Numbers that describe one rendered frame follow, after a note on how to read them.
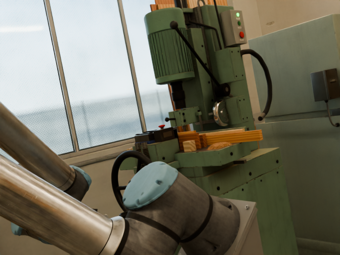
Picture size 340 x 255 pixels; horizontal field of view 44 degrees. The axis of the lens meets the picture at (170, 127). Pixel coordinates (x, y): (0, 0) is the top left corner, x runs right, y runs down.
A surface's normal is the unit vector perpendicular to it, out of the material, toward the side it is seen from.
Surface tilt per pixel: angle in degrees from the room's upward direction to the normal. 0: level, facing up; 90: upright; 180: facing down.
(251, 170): 90
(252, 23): 90
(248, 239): 90
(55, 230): 107
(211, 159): 90
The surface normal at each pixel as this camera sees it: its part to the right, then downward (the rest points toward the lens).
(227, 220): 0.39, -0.51
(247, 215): -0.71, -0.57
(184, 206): 0.58, -0.06
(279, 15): -0.77, 0.18
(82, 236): 0.36, 0.06
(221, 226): 0.27, -0.25
